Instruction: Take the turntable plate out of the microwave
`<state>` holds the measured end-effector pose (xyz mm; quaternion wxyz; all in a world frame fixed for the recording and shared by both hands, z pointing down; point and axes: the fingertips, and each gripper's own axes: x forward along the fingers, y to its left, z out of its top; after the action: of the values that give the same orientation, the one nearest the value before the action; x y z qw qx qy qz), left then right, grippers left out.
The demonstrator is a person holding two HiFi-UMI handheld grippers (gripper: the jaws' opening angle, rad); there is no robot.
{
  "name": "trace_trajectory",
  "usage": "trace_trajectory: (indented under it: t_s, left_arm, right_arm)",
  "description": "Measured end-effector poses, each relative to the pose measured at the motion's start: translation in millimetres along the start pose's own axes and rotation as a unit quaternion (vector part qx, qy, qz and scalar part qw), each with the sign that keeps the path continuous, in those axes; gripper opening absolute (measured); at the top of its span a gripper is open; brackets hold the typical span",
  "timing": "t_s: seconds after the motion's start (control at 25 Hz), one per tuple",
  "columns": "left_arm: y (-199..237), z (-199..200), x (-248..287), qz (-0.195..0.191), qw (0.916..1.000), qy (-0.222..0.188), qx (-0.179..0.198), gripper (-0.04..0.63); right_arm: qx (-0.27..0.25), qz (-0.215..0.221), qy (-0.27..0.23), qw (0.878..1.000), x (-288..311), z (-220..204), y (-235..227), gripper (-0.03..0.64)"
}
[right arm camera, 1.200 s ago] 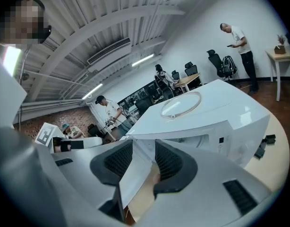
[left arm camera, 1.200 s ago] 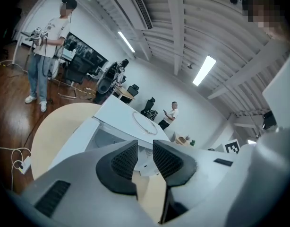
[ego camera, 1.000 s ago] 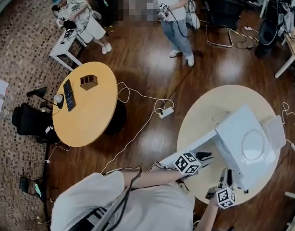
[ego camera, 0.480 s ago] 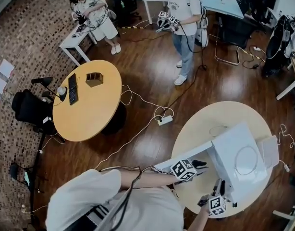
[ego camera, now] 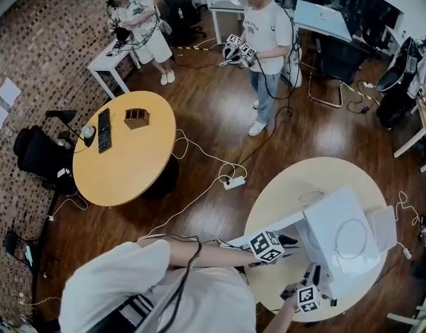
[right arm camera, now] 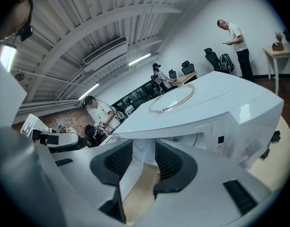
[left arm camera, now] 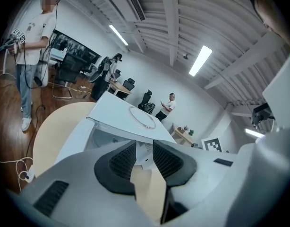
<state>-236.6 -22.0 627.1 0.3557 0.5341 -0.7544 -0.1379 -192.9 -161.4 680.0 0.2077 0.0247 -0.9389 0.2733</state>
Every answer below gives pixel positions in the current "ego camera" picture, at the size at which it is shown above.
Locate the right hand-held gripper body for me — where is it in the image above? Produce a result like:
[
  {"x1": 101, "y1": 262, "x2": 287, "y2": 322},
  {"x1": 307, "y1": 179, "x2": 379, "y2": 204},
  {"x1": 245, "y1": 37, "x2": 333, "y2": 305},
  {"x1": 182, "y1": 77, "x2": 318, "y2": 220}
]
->
[{"x1": 280, "y1": 279, "x2": 322, "y2": 314}]

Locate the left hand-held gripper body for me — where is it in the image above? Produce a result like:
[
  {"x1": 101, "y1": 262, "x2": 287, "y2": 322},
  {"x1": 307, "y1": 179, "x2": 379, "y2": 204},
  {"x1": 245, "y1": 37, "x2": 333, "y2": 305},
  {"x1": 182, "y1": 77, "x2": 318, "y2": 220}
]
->
[{"x1": 248, "y1": 230, "x2": 286, "y2": 265}]

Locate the person's left forearm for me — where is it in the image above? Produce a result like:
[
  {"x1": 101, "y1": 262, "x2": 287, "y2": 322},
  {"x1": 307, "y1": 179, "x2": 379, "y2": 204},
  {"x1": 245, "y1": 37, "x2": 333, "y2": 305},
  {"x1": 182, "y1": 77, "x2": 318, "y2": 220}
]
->
[{"x1": 167, "y1": 241, "x2": 257, "y2": 269}]

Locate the black striped shoulder pack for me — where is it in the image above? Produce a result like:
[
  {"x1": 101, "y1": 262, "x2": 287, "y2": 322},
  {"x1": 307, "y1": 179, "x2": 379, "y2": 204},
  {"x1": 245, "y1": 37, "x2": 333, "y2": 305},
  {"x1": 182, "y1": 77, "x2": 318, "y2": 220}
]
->
[{"x1": 110, "y1": 293, "x2": 155, "y2": 333}]

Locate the person's right forearm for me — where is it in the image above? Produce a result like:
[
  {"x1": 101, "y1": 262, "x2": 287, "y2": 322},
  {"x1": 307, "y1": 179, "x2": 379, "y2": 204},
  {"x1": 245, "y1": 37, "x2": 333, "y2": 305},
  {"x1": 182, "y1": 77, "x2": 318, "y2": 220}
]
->
[{"x1": 263, "y1": 297, "x2": 301, "y2": 333}]

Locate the white microwave oven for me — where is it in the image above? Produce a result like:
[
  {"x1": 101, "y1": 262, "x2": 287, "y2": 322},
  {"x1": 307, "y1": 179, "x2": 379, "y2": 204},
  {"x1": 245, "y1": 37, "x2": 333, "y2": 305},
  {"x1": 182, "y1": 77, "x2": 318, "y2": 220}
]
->
[{"x1": 230, "y1": 185, "x2": 382, "y2": 300}]

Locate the person's white shirt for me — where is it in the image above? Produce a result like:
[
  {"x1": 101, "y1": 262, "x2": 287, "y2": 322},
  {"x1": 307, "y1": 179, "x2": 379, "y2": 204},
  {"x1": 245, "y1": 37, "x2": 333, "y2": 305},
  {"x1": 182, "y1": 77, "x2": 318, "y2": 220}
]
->
[{"x1": 58, "y1": 239, "x2": 259, "y2": 333}]

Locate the white plastic tray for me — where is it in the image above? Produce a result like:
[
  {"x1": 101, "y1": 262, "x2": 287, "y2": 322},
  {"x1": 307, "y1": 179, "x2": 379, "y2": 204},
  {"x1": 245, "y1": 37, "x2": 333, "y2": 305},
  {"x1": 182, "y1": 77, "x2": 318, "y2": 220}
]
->
[{"x1": 371, "y1": 205, "x2": 398, "y2": 253}]

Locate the round orange table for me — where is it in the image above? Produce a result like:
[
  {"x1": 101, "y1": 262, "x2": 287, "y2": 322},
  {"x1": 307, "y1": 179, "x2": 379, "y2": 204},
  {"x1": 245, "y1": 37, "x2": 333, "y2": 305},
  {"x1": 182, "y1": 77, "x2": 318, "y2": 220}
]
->
[{"x1": 72, "y1": 90, "x2": 181, "y2": 207}]

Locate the wooden desk organizer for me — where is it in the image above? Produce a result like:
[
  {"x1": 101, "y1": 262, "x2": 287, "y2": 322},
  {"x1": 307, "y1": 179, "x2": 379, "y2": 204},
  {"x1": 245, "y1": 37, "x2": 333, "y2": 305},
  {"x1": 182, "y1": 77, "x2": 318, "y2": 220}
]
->
[{"x1": 124, "y1": 108, "x2": 150, "y2": 130}]

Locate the black cantilever chair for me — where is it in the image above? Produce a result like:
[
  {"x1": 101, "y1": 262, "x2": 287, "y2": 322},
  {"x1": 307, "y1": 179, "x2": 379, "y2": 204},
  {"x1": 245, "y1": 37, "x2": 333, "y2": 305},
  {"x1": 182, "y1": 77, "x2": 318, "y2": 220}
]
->
[{"x1": 308, "y1": 31, "x2": 368, "y2": 110}]

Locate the black shell chair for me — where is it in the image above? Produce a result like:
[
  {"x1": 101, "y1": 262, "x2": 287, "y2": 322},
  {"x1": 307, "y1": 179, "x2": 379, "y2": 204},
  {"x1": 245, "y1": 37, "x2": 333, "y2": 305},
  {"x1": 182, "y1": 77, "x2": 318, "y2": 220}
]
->
[{"x1": 375, "y1": 35, "x2": 422, "y2": 130}]

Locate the black keyboard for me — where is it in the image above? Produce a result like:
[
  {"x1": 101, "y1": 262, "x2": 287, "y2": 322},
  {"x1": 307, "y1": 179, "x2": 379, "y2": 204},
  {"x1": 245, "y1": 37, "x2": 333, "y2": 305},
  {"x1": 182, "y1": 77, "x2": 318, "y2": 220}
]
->
[{"x1": 97, "y1": 108, "x2": 112, "y2": 155}]

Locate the black desk lamp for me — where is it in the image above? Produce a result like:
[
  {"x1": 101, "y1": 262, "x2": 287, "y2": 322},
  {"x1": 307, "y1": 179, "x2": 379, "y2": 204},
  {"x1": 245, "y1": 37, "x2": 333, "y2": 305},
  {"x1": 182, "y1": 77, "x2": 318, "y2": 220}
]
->
[{"x1": 45, "y1": 109, "x2": 96, "y2": 148}]

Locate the black stand pole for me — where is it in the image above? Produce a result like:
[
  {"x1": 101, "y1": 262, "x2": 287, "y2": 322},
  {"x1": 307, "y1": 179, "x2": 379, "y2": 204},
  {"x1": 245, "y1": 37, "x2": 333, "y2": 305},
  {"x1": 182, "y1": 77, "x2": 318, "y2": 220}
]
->
[{"x1": 4, "y1": 189, "x2": 60, "y2": 333}]

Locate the light blue desk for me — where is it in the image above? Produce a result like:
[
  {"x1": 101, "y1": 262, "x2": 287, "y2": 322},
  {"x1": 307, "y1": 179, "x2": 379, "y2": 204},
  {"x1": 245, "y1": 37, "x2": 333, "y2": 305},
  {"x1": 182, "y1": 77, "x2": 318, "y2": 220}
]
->
[{"x1": 293, "y1": 0, "x2": 353, "y2": 44}]

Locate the small white desk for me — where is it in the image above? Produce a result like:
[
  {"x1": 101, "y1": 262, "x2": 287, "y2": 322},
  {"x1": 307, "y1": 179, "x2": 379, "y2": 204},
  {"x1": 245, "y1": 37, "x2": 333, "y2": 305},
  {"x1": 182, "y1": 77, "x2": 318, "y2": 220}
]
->
[{"x1": 87, "y1": 43, "x2": 141, "y2": 99}]

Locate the black office chair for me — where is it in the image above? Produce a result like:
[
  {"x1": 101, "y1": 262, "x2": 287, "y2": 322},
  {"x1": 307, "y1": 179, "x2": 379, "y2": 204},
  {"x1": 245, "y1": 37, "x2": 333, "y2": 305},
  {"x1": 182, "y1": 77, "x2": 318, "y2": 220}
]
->
[
  {"x1": 162, "y1": 0, "x2": 207, "y2": 48},
  {"x1": 13, "y1": 125, "x2": 78, "y2": 196}
]

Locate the glass partition window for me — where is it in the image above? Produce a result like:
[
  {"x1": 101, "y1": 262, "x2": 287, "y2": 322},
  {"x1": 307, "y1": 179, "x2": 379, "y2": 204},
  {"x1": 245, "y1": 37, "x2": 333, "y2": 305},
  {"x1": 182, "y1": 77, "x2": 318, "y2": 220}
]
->
[{"x1": 278, "y1": 0, "x2": 408, "y2": 51}]

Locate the metal roller ring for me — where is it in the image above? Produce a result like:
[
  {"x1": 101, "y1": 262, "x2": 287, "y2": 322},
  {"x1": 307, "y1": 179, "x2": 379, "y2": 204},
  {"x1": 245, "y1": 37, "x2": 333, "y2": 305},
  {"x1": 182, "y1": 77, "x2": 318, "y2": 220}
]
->
[{"x1": 336, "y1": 219, "x2": 370, "y2": 259}]

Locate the long white cable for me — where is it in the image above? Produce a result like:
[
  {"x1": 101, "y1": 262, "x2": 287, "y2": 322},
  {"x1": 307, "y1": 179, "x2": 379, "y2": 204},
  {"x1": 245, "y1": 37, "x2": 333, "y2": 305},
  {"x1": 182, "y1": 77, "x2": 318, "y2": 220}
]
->
[{"x1": 138, "y1": 128, "x2": 248, "y2": 241}]

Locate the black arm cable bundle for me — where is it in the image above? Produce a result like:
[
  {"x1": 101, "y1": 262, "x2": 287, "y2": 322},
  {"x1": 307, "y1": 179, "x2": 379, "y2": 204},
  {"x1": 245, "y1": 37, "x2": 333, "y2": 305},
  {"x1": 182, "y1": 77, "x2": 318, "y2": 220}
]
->
[{"x1": 138, "y1": 233, "x2": 203, "y2": 333}]

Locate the white frame wooden desk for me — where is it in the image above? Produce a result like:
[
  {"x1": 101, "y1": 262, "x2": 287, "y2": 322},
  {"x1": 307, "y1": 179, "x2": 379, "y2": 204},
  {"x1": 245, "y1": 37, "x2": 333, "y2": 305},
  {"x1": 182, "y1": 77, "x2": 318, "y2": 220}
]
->
[{"x1": 386, "y1": 303, "x2": 426, "y2": 333}]

